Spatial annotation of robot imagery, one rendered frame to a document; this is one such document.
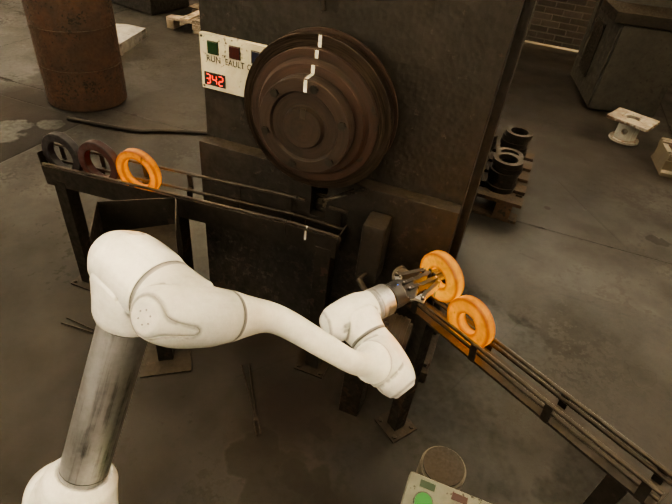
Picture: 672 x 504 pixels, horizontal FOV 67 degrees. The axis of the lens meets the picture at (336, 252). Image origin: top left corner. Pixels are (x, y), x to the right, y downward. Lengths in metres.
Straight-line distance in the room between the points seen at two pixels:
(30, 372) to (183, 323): 1.60
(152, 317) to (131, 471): 1.24
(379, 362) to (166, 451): 1.05
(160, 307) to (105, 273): 0.18
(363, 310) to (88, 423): 0.66
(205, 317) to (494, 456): 1.52
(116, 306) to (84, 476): 0.41
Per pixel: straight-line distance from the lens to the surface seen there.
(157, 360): 2.29
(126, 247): 0.98
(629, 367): 2.76
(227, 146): 1.90
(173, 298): 0.85
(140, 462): 2.04
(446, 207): 1.68
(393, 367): 1.25
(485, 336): 1.47
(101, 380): 1.10
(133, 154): 2.06
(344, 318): 1.29
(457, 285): 1.48
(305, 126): 1.47
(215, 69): 1.83
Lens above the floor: 1.74
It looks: 38 degrees down
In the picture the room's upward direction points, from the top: 7 degrees clockwise
